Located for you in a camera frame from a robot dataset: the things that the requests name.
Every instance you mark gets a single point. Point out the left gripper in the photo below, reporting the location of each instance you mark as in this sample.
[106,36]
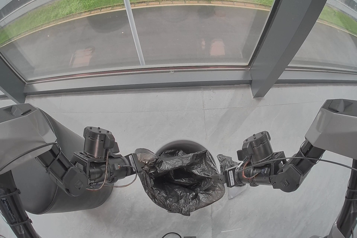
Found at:
[120,168]

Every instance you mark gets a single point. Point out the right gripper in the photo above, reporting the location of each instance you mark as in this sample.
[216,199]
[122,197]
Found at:
[253,175]

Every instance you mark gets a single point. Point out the clear plastic wrapper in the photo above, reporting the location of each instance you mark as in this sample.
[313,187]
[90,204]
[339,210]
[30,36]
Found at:
[234,194]

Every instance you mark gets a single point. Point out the black plastic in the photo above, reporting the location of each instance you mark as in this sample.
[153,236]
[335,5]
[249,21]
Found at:
[224,161]

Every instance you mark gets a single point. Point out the black plastic bag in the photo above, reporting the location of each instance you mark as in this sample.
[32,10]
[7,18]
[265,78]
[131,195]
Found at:
[181,175]

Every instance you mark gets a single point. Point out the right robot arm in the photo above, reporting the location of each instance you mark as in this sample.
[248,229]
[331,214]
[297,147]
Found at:
[329,125]

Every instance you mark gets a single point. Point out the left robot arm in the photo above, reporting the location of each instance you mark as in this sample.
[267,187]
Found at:
[22,131]

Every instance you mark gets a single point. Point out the white trash bin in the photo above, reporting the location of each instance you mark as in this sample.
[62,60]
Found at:
[173,146]

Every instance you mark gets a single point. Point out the dark grey round stool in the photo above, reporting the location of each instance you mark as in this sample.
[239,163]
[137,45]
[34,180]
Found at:
[69,203]

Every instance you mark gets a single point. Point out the window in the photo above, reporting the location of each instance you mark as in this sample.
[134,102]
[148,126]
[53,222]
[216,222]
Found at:
[292,36]

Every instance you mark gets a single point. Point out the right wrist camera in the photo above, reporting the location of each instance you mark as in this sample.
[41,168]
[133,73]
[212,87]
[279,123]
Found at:
[243,157]

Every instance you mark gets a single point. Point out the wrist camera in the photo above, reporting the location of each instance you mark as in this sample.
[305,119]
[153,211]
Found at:
[113,147]
[243,157]

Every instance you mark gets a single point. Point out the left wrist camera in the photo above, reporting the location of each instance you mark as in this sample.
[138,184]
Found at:
[113,147]

